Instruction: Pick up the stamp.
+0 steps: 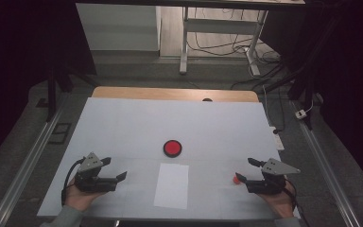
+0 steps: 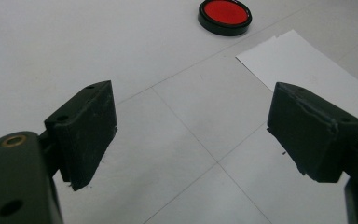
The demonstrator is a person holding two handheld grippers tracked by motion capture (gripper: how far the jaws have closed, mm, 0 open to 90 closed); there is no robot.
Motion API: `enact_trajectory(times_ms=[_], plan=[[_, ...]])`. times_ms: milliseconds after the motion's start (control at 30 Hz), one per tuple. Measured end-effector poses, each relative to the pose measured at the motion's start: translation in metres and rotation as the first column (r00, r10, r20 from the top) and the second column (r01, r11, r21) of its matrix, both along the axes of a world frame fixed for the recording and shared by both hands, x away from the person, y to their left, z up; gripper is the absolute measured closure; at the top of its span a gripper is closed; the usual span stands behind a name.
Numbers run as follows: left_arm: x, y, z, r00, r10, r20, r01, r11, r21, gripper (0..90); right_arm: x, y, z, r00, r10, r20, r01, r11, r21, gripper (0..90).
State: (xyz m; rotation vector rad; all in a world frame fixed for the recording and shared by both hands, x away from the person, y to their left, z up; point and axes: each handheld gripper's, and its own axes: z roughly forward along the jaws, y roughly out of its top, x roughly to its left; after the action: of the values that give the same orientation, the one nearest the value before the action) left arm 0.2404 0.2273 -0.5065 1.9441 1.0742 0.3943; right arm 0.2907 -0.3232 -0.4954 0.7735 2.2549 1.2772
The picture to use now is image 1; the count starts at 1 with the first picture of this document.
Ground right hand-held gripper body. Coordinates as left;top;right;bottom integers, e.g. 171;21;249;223
245;158;301;196

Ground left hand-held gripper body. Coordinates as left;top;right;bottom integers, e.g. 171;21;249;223
74;151;118;193

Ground small white paper sheet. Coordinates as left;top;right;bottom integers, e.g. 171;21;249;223
153;163;190;210

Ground round red ink pad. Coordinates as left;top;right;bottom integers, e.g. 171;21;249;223
163;139;183;159

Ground person's left hand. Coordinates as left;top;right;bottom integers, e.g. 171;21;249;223
64;178;108;212

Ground white power strip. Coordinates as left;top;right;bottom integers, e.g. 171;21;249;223
269;126;285;151

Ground large white table cover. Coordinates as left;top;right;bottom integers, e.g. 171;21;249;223
37;96;301;220

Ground black metal stand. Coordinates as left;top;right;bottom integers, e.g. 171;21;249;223
36;62;100;123
264;12;344;131

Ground dark curtain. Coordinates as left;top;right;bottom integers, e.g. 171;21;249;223
0;0;97;171
259;0;363;197

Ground white cabinet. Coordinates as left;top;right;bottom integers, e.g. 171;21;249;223
76;3;162;52

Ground white-legged desk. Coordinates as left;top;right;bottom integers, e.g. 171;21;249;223
75;0;306;78

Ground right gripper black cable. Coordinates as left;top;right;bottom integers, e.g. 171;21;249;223
284;179;310;227

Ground black floor frame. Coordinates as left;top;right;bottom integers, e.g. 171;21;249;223
48;122;73;146

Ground aluminium floor rail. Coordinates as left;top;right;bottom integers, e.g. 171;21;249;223
291;100;362;227
0;94;69;227

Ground black floor cables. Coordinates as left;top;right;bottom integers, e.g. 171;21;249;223
187;8;286;91

